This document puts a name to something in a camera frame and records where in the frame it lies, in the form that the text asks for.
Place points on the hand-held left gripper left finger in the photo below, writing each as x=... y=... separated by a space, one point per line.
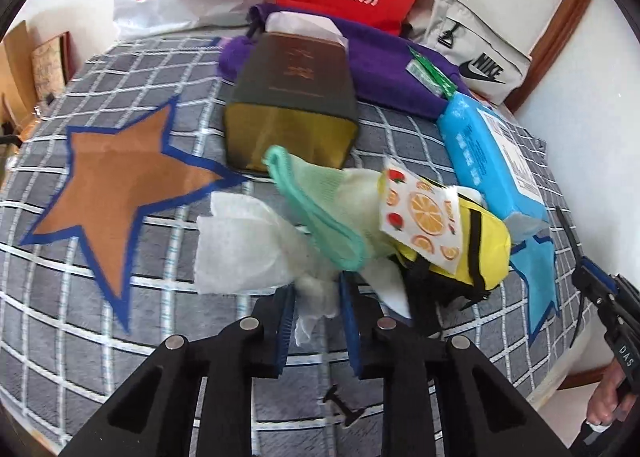
x=282 y=332

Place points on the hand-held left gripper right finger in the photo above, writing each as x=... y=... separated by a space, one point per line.
x=350 y=332

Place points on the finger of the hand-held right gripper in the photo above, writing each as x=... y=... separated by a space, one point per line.
x=592 y=282
x=570 y=237

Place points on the white cotton glove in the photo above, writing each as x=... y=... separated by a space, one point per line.
x=240 y=247

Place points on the fruit print wipe packet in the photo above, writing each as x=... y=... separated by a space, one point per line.
x=420 y=209

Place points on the green snack packet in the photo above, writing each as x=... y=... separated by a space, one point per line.
x=430 y=72

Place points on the purple towel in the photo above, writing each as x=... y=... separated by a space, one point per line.
x=380 y=72

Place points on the person's right hand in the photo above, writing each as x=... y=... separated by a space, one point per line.
x=605 y=402

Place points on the blue tissue pack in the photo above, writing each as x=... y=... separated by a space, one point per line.
x=480 y=152

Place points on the checked blanket with stars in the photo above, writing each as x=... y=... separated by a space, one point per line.
x=75 y=337

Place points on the grey waist bag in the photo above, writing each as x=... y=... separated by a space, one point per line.
x=475 y=44

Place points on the dark rectangular box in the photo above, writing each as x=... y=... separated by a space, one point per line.
x=295 y=87

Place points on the wooden headboard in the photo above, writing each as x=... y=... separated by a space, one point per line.
x=17 y=77

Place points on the wooden door frame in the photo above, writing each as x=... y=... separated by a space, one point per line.
x=565 y=27

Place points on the picture frame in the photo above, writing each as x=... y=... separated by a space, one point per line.
x=50 y=64

